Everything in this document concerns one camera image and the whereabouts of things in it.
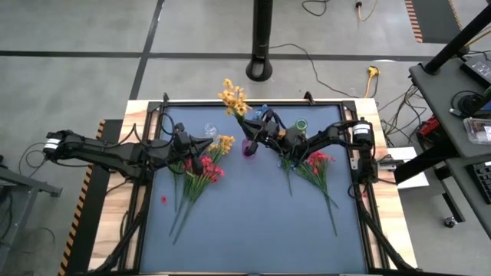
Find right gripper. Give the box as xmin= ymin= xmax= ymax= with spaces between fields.
xmin=240 ymin=119 xmax=304 ymax=157

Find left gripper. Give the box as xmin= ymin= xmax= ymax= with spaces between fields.
xmin=151 ymin=132 xmax=214 ymax=176

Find pink glass vase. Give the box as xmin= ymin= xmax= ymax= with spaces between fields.
xmin=240 ymin=137 xmax=259 ymax=161

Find red artificial flower bunch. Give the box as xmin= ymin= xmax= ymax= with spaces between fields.
xmin=172 ymin=155 xmax=226 ymax=246
xmin=295 ymin=150 xmax=339 ymax=238

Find yellow artificial flower bunch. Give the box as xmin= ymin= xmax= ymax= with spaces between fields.
xmin=217 ymin=78 xmax=252 ymax=126
xmin=169 ymin=134 xmax=236 ymax=237

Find clear glass vase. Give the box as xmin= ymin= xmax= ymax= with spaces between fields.
xmin=203 ymin=122 xmax=219 ymax=139

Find green glass vase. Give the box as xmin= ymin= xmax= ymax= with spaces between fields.
xmin=294 ymin=117 xmax=309 ymax=136

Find blue-grey table mat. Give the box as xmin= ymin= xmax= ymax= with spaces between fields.
xmin=138 ymin=103 xmax=368 ymax=275

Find black tower fan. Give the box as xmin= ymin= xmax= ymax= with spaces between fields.
xmin=245 ymin=0 xmax=274 ymax=82

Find black panel hazard stripes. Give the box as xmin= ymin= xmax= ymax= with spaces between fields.
xmin=57 ymin=119 xmax=124 ymax=276

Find white panel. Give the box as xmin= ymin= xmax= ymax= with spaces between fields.
xmin=377 ymin=146 xmax=430 ymax=190

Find red tool case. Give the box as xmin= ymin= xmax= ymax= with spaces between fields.
xmin=417 ymin=116 xmax=440 ymax=137

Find grey metal bench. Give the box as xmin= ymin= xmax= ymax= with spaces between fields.
xmin=0 ymin=155 xmax=64 ymax=269

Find grey side desk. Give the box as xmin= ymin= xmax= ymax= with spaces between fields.
xmin=444 ymin=155 xmax=491 ymax=235
xmin=408 ymin=49 xmax=491 ymax=159

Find black mat hazard stripes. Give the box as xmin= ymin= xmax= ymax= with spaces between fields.
xmin=404 ymin=0 xmax=465 ymax=44

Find black pole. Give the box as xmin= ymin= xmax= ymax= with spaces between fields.
xmin=424 ymin=3 xmax=491 ymax=74

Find clear plastic container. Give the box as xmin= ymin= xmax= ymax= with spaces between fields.
xmin=463 ymin=117 xmax=491 ymax=145

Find black keyboard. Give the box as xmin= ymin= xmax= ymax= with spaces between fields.
xmin=466 ymin=160 xmax=491 ymax=205

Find black electronic device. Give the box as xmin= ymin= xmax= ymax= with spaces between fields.
xmin=460 ymin=53 xmax=491 ymax=87

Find black aluminium table frame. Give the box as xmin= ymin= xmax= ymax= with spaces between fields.
xmin=87 ymin=90 xmax=419 ymax=276

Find black floor cable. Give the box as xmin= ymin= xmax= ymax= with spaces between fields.
xmin=301 ymin=0 xmax=331 ymax=18
xmin=268 ymin=42 xmax=364 ymax=99

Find yellow plug cable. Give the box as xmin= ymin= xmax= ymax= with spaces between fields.
xmin=362 ymin=65 xmax=381 ymax=99

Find yellow floor cable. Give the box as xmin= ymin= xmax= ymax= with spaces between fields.
xmin=354 ymin=0 xmax=380 ymax=22

